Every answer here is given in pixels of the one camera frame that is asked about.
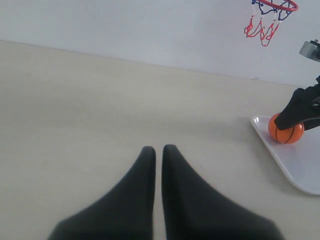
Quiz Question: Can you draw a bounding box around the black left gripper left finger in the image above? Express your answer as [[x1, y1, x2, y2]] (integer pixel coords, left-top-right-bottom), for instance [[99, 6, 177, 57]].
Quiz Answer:
[[49, 146, 156, 240]]

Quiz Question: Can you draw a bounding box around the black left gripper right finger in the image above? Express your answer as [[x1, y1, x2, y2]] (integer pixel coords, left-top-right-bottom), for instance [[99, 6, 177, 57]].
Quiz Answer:
[[161, 144, 284, 240]]

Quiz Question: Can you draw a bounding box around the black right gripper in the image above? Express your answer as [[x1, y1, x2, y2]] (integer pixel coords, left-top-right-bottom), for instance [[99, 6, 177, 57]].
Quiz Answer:
[[275, 75, 320, 131]]

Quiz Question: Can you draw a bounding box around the small orange toy basketball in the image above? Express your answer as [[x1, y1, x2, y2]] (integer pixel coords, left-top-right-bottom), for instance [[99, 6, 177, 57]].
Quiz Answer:
[[268, 113, 305, 144]]

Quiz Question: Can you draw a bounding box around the red mini basketball hoop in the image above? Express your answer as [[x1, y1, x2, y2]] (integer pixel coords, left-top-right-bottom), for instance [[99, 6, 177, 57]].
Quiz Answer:
[[243, 0, 299, 47]]

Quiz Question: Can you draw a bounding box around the white plastic tray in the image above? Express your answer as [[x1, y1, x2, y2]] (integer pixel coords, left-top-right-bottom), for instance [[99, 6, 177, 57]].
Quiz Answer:
[[250, 115, 320, 196]]

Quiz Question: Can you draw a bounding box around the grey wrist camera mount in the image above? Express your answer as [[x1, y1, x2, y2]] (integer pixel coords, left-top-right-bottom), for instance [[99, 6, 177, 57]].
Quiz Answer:
[[299, 39, 320, 62]]

